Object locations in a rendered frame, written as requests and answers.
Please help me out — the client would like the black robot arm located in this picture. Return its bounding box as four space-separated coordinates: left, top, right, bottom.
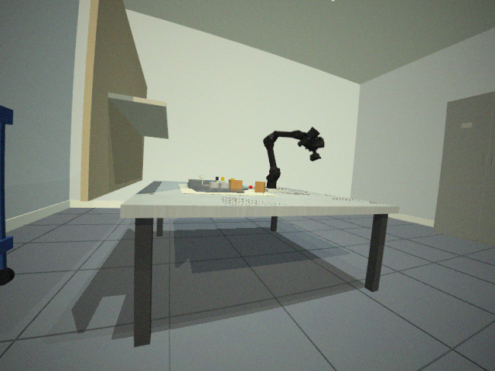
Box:
263 128 324 189

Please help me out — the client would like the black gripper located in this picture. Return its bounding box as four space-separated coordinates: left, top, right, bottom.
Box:
306 137 321 161

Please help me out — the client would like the tan cardboard box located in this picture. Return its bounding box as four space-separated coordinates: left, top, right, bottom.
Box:
254 182 265 193

